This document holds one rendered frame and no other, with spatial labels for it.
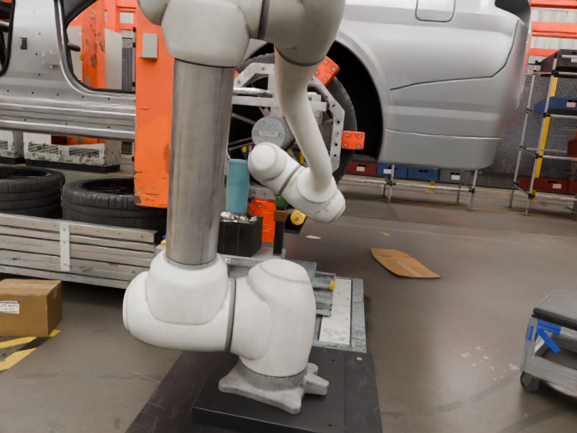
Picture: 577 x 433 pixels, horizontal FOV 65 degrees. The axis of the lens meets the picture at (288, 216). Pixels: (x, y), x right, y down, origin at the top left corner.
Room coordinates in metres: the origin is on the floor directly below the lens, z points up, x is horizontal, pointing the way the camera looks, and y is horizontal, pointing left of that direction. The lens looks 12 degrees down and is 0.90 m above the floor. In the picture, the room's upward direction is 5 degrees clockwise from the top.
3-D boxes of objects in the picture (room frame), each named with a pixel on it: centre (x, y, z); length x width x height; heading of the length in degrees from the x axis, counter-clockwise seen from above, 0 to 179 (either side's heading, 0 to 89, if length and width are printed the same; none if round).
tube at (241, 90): (1.79, 0.19, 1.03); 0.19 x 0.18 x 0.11; 173
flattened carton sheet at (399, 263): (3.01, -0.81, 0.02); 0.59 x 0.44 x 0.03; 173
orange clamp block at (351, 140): (1.87, -0.23, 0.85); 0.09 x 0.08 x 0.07; 83
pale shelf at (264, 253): (1.54, 0.22, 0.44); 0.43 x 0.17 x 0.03; 83
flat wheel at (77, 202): (2.37, 0.84, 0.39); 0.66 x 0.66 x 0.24
